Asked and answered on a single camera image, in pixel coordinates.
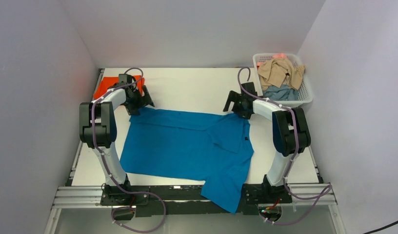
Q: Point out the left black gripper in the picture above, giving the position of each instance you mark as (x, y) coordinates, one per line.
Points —
(145, 100)

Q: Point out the pink garment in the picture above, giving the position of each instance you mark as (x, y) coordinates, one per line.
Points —
(280, 56)

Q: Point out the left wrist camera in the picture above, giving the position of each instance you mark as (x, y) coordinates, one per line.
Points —
(126, 79)

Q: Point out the white plastic laundry basket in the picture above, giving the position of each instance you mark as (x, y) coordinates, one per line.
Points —
(305, 93)

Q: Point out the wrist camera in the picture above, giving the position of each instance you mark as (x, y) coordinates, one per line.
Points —
(248, 89)
(126, 79)

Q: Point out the grey blue t shirt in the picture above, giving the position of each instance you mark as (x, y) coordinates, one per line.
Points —
(282, 93)

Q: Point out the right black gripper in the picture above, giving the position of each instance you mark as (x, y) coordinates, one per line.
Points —
(234, 96)

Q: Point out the folded orange t shirt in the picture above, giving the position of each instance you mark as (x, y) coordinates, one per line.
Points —
(107, 82)

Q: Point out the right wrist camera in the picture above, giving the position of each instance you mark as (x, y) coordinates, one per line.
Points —
(248, 89)

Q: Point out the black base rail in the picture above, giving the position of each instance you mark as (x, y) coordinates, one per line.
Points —
(187, 200)

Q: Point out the aluminium frame rail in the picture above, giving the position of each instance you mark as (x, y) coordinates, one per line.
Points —
(72, 197)

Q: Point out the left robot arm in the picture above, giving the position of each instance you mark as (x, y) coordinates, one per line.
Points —
(98, 129)

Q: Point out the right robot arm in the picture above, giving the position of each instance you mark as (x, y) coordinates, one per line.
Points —
(290, 133)

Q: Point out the beige t shirt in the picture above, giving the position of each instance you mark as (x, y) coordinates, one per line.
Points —
(278, 71)

